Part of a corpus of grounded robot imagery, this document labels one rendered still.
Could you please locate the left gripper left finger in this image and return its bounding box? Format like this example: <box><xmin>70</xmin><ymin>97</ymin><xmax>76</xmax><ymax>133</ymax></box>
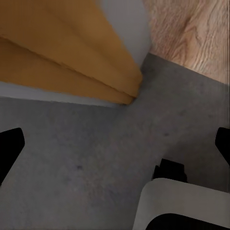
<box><xmin>0</xmin><ymin>127</ymin><xmax>25</xmax><ymax>184</ymax></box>

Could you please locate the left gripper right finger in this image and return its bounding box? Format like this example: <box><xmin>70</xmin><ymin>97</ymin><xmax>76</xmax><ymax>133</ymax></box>
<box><xmin>215</xmin><ymin>127</ymin><xmax>230</xmax><ymax>165</ymax></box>

